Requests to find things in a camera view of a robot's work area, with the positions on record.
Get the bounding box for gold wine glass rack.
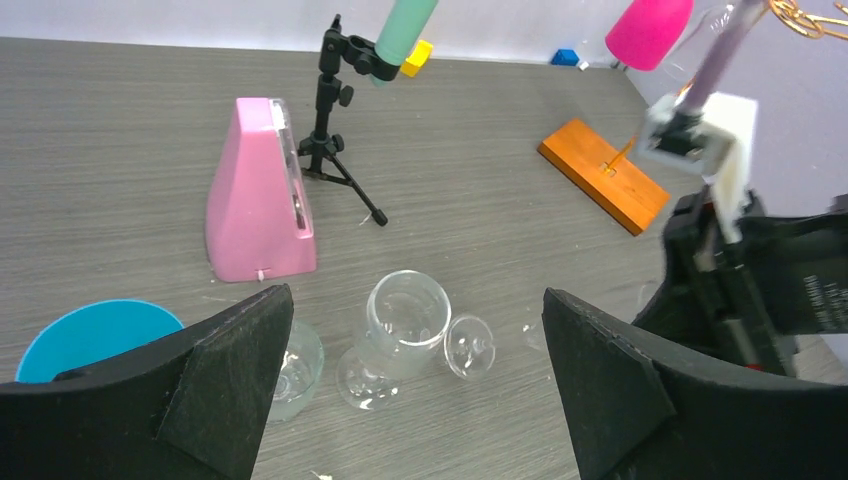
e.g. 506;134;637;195
609;0;848;174

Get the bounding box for green microphone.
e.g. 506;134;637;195
371;0;439;87

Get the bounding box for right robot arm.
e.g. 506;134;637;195
633;190;847;377

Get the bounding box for clear tall wine glass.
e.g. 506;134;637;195
658;1;736;86

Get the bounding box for smartphone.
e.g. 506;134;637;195
269;98;314;238

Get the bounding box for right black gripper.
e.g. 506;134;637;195
632;188;810;376

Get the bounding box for black tripod stand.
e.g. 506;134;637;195
296;14;403;228

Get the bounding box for clear flute wine glass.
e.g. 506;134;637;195
442;313;551;381

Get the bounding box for yellow banana toy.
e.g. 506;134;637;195
400;40;433;78

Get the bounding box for orange wooden rack base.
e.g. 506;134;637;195
537;118;670;236

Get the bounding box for clear ribbed wine glass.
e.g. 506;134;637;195
267;320;325;423

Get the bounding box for blue block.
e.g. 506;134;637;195
550;49;581;67

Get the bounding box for pink phone stand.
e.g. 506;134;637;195
205;97;317;283

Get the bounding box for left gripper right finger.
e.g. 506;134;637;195
542;288;847;479

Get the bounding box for blue wine glass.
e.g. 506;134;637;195
15;299;184;383

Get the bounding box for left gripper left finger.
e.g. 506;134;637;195
1;284;294;479

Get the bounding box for pink wine glass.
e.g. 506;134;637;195
605;0;694;71

